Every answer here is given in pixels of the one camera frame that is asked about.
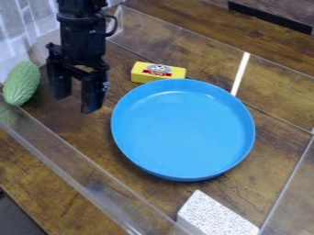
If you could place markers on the yellow rectangular block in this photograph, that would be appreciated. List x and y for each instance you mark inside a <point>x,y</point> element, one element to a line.
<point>146,72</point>

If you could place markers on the green bumpy gourd toy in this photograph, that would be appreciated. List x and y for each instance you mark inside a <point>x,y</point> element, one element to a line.
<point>22,83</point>

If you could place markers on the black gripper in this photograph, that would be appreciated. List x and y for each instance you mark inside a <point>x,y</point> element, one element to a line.
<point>77,57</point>

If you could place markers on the white speckled foam block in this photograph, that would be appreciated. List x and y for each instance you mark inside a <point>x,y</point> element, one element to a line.
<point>205,217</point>

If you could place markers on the clear acrylic enclosure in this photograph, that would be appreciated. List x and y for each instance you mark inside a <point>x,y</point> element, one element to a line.
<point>72,179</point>

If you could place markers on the blue round tray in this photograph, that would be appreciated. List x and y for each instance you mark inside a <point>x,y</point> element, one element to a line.
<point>184,129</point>

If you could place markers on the white sheer curtain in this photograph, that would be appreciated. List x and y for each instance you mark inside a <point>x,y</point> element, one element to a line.
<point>28,27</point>

